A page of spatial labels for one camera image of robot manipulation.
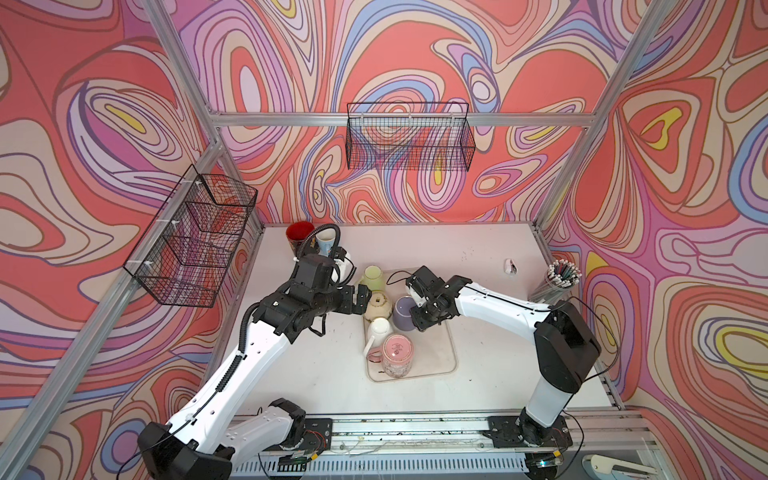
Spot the purple mug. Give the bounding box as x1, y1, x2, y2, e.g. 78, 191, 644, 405
392, 295, 416, 331

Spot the white small mug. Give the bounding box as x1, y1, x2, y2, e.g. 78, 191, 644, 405
363, 317, 393, 361

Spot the light blue mug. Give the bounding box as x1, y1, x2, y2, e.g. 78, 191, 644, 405
315, 228, 336, 257

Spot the black skull mug red inside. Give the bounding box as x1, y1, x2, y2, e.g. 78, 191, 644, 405
285, 221, 314, 254

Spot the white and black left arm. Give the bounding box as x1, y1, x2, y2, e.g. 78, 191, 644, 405
138, 254, 371, 479

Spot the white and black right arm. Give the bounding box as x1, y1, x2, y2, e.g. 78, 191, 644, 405
405, 266, 601, 447

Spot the light green mug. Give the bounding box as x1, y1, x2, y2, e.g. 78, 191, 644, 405
359, 265, 386, 292

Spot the cream speckled round mug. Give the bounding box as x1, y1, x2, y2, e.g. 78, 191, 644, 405
363, 290, 393, 322

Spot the pink patterned mug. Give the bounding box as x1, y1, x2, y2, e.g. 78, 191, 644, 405
366, 334, 415, 378

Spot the beige plastic tray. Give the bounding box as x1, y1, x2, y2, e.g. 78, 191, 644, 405
362, 267, 458, 383

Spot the small white pink object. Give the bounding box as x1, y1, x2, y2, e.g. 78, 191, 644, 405
503, 258, 518, 276

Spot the pen holder with pens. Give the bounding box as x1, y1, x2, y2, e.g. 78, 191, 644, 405
528, 259, 581, 305

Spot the white device bottom right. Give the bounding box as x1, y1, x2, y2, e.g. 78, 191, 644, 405
581, 454, 658, 480

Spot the black wire basket left wall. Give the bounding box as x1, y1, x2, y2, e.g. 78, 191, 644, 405
123, 166, 258, 308

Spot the black wire basket wall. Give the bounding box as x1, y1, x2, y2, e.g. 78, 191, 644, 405
123, 166, 258, 308
345, 100, 476, 172

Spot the black wire basket back wall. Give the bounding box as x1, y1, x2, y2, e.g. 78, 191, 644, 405
345, 100, 476, 172

